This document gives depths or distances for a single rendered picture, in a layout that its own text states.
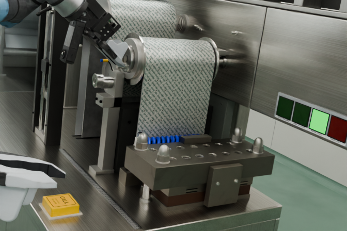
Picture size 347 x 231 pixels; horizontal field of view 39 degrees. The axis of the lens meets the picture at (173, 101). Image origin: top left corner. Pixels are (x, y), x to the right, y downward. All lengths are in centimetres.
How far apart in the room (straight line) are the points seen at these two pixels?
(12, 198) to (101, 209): 70
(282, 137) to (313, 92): 338
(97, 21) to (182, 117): 38
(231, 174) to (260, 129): 355
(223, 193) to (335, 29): 51
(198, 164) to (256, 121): 365
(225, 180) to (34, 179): 82
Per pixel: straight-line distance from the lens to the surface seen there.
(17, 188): 57
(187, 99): 142
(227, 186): 133
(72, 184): 138
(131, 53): 133
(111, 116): 141
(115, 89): 138
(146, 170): 123
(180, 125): 144
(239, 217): 135
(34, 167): 62
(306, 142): 445
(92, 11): 128
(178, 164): 124
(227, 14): 155
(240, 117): 176
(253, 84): 144
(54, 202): 122
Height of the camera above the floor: 147
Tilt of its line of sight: 14 degrees down
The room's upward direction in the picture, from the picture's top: 8 degrees clockwise
